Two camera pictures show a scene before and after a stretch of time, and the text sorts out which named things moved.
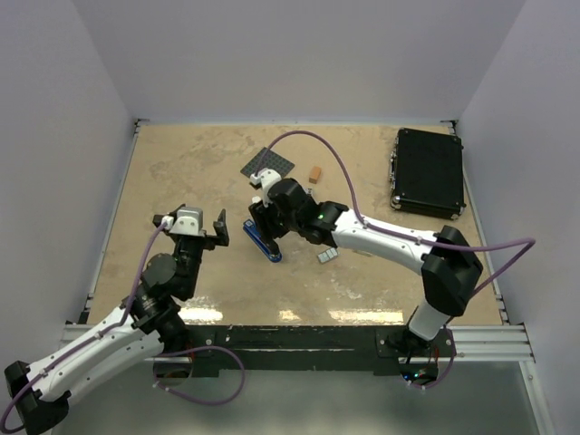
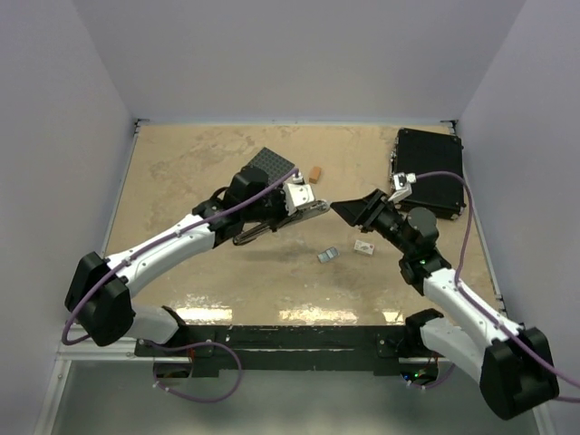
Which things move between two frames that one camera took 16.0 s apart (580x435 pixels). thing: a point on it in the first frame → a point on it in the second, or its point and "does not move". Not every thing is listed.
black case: [427, 174] does not move
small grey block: [327, 255] does not move
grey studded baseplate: [272, 160] does not move
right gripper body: [272, 223] → [385, 221]
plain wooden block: [314, 175] does not move
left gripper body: [189, 252] → [272, 208]
